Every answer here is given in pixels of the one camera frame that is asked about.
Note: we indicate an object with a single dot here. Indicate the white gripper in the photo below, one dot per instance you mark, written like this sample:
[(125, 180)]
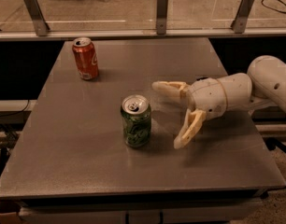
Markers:
[(207, 97)]

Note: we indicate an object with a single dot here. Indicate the green soda can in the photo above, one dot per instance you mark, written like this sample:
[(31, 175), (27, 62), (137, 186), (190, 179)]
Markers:
[(136, 120)]

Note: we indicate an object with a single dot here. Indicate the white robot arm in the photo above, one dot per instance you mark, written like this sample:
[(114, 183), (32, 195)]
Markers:
[(263, 85)]

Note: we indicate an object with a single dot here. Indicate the orange soda can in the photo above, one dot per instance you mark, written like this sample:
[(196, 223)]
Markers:
[(85, 58)]

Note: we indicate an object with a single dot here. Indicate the cardboard box corner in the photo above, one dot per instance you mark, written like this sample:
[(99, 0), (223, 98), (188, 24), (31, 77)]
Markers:
[(9, 213)]

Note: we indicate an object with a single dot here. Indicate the right metal bracket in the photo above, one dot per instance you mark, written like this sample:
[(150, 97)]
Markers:
[(239, 23)]

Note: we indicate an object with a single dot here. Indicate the metal bracket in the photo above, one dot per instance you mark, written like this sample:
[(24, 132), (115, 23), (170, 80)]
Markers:
[(239, 23), (161, 16), (34, 10)]

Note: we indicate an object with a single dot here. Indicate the middle metal bracket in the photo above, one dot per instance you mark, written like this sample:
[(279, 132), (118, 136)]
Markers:
[(161, 16)]

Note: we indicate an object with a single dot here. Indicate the metal rail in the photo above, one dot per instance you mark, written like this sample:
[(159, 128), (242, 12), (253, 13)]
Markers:
[(140, 34)]

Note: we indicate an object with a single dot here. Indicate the left metal bracket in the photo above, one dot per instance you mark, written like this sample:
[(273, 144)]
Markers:
[(34, 10)]

